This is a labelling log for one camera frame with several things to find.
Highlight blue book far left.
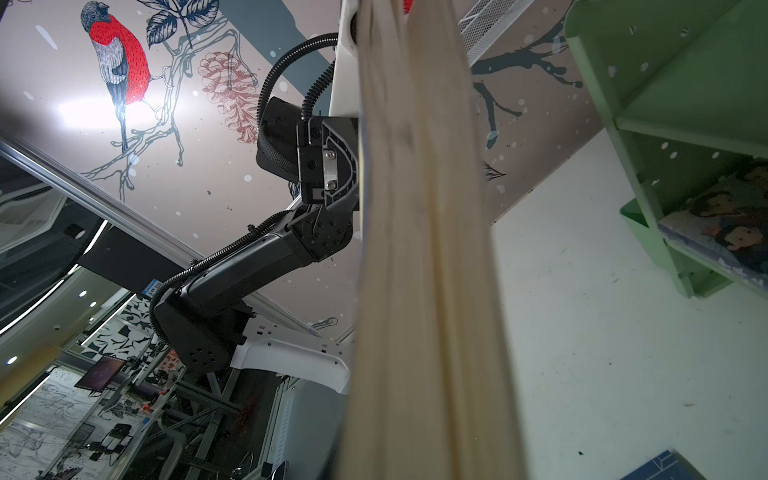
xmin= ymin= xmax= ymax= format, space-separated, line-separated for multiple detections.
xmin=621 ymin=450 xmax=705 ymax=480

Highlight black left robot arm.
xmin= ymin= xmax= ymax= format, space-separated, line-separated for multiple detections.
xmin=149 ymin=33 xmax=360 ymax=394

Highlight colourful cartoon cover book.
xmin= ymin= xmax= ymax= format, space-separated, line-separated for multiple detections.
xmin=658 ymin=160 xmax=767 ymax=289

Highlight white wire mesh basket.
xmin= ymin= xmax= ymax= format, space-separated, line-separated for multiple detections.
xmin=458 ymin=0 xmax=533 ymax=66

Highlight green wooden shelf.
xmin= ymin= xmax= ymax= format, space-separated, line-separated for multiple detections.
xmin=564 ymin=1 xmax=767 ymax=298

